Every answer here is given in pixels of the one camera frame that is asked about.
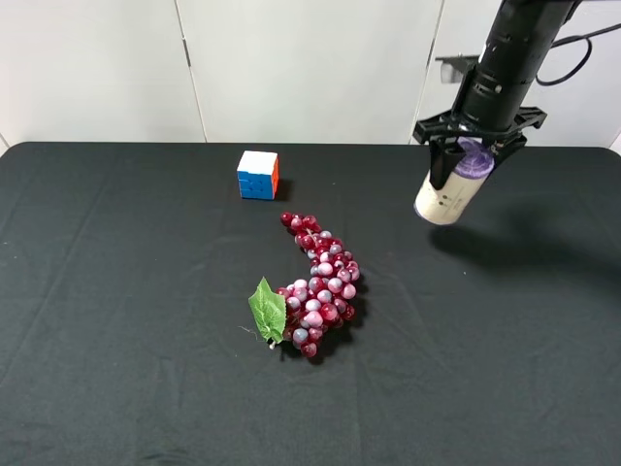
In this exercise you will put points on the black tablecloth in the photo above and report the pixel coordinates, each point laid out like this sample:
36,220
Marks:
127,339

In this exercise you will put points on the red artificial grape bunch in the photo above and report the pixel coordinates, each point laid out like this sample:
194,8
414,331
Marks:
302,312

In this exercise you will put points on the purple bag roll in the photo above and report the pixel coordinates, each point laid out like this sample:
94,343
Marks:
445,206

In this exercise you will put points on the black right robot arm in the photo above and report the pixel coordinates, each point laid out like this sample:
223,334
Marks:
488,104

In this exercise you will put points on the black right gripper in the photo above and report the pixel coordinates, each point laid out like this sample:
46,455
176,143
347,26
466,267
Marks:
441,132

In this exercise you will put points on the colourful puzzle cube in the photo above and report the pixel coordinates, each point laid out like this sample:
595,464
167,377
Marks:
258,175

